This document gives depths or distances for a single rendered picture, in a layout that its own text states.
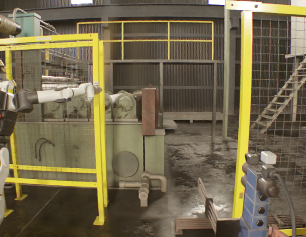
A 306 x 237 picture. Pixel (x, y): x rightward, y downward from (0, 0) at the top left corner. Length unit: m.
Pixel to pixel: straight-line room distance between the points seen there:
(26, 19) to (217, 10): 9.91
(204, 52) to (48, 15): 7.85
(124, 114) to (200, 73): 9.41
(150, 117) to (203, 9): 9.53
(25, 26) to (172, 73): 9.54
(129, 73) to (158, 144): 9.28
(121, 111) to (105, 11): 9.28
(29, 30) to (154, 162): 2.35
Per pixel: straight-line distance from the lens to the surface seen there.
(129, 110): 3.19
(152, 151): 3.21
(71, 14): 12.55
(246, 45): 1.48
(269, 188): 0.66
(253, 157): 0.76
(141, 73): 12.19
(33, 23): 3.42
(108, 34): 12.11
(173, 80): 12.18
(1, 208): 1.94
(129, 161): 3.22
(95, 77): 2.27
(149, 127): 3.03
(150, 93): 2.98
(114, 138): 3.21
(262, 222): 0.76
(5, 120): 1.87
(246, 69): 1.46
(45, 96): 1.82
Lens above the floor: 1.37
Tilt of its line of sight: 8 degrees down
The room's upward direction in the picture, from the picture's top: straight up
